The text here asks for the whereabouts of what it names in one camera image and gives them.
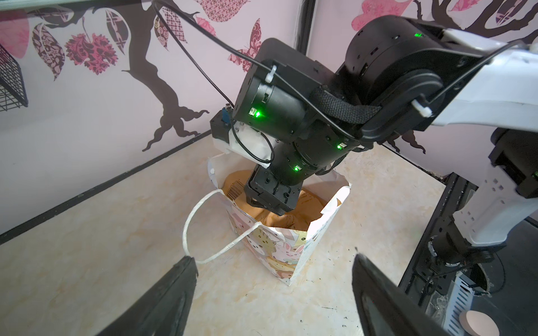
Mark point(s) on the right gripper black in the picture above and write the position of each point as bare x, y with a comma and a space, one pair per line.
263, 190

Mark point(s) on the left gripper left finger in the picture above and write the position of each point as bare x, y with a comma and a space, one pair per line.
164, 308

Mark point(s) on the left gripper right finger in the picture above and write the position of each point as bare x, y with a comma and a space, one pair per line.
383, 308

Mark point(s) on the white patterned paper bag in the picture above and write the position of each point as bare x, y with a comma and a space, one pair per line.
283, 244

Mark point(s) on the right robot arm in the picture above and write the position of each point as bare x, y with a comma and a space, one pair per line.
399, 75

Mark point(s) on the beige round object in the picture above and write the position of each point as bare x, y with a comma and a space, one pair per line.
478, 324

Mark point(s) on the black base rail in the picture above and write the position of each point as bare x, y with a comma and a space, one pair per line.
433, 235

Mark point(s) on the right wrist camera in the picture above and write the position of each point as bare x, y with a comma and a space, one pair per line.
236, 137

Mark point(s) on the white slotted cable duct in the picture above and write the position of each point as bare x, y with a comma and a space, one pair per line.
460, 300

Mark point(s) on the black wire basket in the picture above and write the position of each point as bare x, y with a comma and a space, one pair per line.
13, 92

